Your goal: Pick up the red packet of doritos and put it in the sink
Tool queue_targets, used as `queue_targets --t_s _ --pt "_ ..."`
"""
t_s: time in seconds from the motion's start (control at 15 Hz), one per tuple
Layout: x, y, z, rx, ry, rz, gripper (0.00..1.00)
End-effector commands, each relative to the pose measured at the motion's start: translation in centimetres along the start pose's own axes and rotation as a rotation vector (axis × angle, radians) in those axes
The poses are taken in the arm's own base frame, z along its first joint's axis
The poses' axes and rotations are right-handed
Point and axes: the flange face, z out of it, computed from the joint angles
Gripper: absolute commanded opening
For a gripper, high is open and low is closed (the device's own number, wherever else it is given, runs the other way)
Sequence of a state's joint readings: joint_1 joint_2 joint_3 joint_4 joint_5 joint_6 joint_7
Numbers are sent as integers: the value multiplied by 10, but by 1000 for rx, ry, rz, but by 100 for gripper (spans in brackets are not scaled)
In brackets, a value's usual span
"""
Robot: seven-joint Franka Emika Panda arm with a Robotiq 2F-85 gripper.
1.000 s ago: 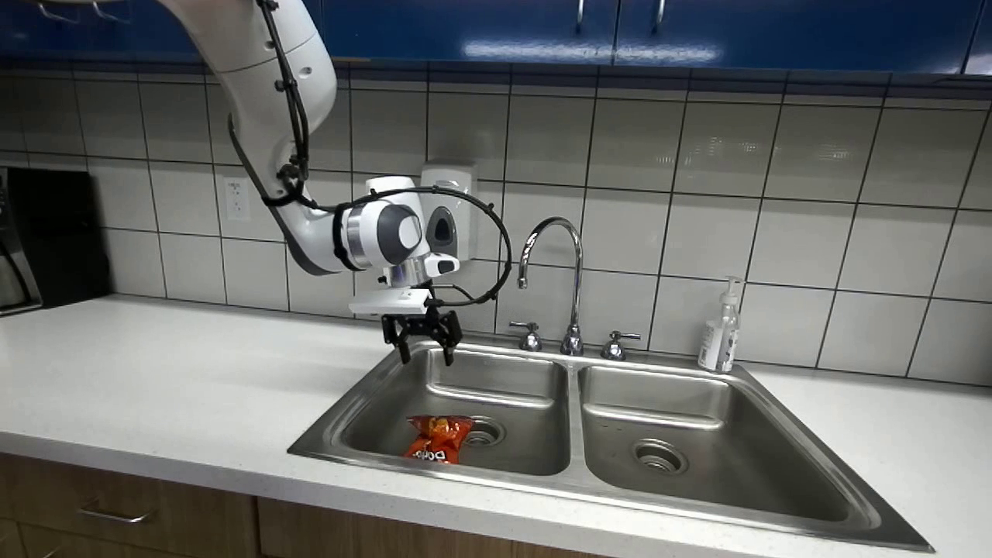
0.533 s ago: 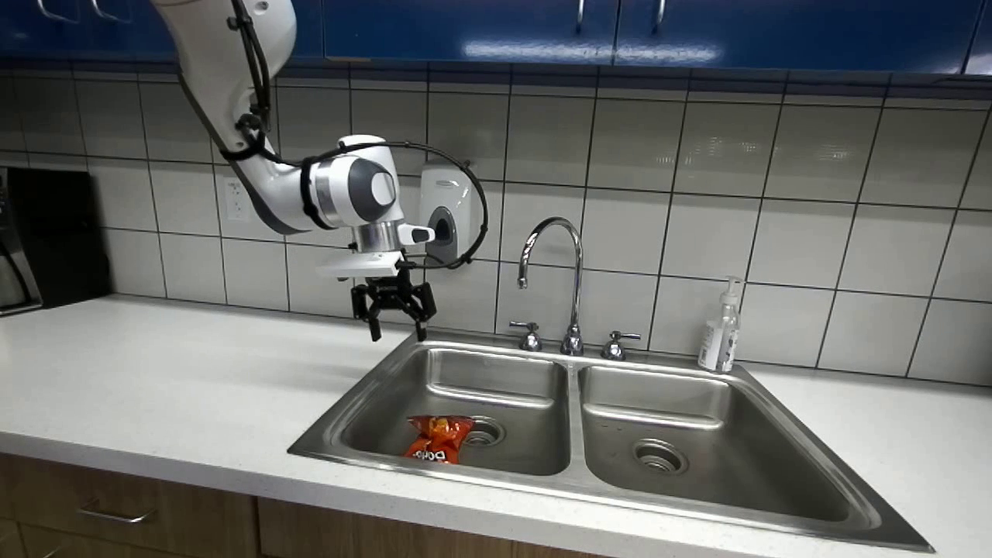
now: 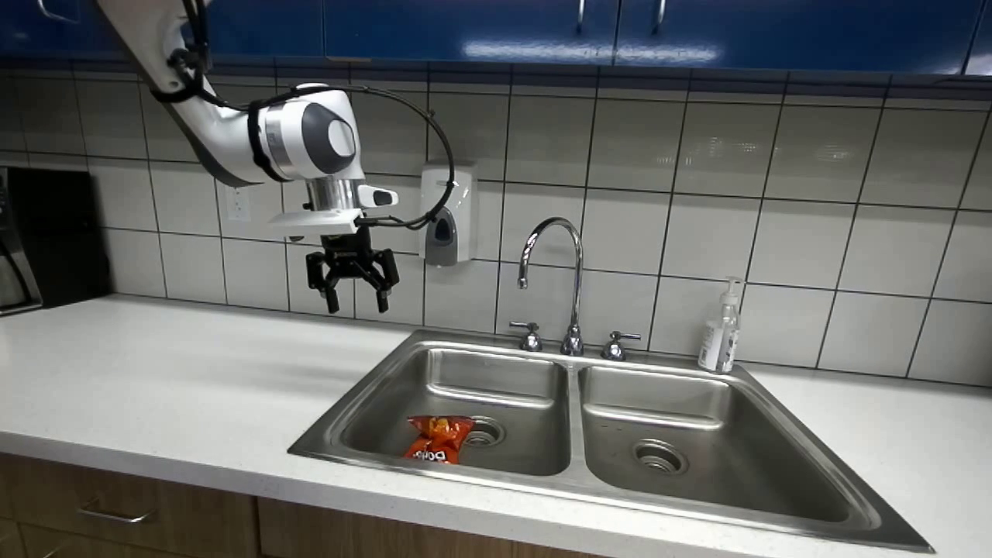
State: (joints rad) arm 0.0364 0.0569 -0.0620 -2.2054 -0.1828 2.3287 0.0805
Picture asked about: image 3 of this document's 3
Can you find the blue wall cabinet row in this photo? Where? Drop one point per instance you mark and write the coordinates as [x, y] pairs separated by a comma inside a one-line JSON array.
[[414, 33]]

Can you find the white wall soap dispenser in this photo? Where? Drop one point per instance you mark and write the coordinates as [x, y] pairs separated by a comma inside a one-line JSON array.
[[449, 204]]

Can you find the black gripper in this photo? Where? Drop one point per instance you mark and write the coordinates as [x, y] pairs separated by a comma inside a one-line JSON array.
[[350, 255]]

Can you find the chrome gooseneck faucet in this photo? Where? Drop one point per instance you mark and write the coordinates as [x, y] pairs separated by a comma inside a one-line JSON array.
[[574, 299]]

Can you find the black countertop appliance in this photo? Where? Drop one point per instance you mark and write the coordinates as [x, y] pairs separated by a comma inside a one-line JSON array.
[[67, 237]]

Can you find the red Doritos chip packet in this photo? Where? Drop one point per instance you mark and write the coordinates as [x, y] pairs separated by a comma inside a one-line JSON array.
[[438, 439]]

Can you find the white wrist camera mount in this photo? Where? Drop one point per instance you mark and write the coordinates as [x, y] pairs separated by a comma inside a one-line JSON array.
[[310, 224]]

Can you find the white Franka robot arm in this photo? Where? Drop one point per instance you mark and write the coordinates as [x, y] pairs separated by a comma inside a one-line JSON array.
[[227, 133]]

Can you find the wooden base cabinet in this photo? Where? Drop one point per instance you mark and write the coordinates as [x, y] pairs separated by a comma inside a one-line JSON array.
[[207, 516]]

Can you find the stainless steel double sink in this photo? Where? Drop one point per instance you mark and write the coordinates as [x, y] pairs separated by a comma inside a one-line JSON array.
[[672, 413]]

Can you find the clear soap pump bottle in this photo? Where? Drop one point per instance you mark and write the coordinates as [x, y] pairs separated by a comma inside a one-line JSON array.
[[714, 342]]

